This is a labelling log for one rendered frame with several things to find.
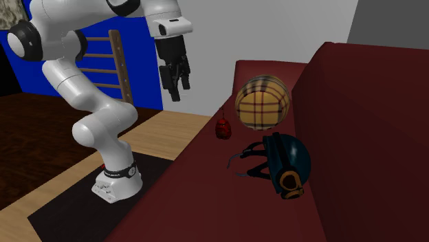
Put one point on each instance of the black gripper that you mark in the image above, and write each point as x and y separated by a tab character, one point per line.
171	48

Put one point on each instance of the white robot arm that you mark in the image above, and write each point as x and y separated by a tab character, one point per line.
100	114

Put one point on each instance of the brown wooden ladder-back chair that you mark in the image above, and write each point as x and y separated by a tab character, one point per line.
119	63

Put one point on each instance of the small red egg-shaped ornament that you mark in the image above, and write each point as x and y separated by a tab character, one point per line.
223	129

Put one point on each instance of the tan plaid round cushion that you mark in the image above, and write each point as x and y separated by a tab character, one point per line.
262	104

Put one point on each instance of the black robot stand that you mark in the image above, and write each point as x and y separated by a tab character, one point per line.
77	214

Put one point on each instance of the dark red sofa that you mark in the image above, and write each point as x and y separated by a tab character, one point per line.
362	140

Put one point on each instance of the mottled grey wall picture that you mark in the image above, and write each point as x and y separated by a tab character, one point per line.
11	11

